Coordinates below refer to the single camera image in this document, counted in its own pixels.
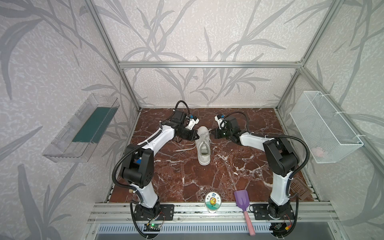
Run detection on white shoelace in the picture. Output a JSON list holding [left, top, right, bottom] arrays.
[[172, 133, 217, 152]]

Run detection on white sneaker shoe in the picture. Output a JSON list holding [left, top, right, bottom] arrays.
[[195, 126, 211, 166]]

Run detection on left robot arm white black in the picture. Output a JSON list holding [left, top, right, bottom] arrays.
[[112, 110, 200, 210]]

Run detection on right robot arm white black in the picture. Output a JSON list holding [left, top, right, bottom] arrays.
[[214, 115, 311, 213]]

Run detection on purple pink toy shovel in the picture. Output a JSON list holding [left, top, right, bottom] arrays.
[[234, 190, 256, 236]]

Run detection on brown slotted litter scoop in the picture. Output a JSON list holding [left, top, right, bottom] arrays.
[[290, 179, 312, 201]]

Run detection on pink item in basket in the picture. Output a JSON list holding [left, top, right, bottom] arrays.
[[312, 147, 326, 158]]

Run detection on green circuit board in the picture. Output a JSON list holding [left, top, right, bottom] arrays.
[[143, 223, 163, 232]]

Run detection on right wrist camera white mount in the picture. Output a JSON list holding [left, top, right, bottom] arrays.
[[215, 115, 226, 130]]

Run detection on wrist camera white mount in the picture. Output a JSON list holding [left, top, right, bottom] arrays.
[[186, 115, 200, 130], [215, 115, 226, 130]]

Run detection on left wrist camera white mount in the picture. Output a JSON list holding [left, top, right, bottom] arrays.
[[186, 115, 200, 130]]

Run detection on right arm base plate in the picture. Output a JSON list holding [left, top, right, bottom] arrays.
[[250, 204, 295, 221]]

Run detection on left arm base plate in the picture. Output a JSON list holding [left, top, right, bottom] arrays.
[[134, 203, 175, 221]]

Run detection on white wire mesh basket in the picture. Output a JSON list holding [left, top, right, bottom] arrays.
[[290, 91, 364, 164]]

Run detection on clear plastic wall tray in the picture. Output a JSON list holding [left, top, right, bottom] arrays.
[[43, 94, 120, 163]]

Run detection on right circuit board with wires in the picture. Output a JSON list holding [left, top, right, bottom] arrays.
[[270, 223, 292, 233]]

